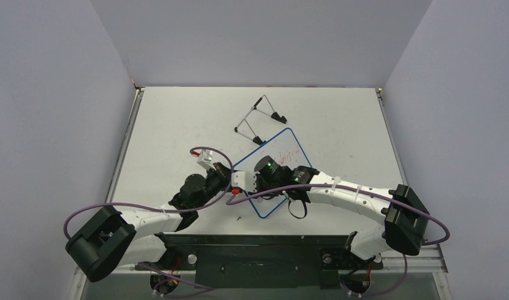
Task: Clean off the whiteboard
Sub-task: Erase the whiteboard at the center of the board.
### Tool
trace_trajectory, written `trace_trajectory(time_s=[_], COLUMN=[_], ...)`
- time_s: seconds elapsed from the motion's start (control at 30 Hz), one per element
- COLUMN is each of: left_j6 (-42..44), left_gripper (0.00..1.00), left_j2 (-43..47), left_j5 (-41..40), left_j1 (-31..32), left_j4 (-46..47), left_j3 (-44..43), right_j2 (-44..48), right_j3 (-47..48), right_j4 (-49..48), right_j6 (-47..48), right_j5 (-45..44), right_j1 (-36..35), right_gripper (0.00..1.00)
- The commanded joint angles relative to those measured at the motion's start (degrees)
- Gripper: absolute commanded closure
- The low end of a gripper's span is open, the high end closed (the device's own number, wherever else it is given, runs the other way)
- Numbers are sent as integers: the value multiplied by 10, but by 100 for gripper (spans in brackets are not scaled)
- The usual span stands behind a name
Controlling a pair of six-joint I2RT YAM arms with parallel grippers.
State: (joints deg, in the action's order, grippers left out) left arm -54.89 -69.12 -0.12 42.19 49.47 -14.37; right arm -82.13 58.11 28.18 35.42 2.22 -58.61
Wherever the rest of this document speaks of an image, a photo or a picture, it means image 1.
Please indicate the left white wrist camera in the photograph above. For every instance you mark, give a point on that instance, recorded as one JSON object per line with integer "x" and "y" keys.
{"x": 204, "y": 158}

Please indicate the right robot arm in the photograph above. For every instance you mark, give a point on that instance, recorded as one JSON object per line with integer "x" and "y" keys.
{"x": 397, "y": 212}

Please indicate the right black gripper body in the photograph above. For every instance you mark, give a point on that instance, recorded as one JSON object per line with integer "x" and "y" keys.
{"x": 257, "y": 182}

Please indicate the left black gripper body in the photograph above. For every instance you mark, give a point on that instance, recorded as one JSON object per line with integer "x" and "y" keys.
{"x": 218, "y": 180}

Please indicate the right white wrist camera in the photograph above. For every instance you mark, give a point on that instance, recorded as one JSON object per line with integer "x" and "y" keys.
{"x": 245, "y": 181}

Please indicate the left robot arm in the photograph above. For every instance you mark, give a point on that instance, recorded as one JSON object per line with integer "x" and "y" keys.
{"x": 113, "y": 238}

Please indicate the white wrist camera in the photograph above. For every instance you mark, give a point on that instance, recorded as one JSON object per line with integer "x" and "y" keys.
{"x": 245, "y": 181}
{"x": 204, "y": 158}

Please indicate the blue framed whiteboard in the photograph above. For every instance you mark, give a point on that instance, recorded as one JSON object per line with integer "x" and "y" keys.
{"x": 285, "y": 149}

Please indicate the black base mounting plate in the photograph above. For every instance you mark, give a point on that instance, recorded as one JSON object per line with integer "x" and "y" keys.
{"x": 254, "y": 261}

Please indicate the wire easel stand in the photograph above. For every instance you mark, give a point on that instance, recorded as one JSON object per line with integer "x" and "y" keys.
{"x": 257, "y": 119}

